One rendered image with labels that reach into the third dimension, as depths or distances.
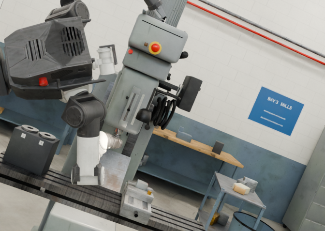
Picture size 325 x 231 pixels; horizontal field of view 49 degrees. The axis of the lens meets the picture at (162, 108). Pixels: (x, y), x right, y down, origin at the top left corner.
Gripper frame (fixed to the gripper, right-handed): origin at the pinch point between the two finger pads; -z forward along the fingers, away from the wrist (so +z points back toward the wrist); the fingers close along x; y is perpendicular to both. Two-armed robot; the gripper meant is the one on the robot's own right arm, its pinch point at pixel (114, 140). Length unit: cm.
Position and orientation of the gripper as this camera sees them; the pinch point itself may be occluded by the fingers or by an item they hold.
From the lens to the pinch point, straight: 196.3
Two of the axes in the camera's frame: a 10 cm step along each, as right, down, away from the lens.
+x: -8.7, -3.9, 2.9
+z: -2.9, -0.6, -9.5
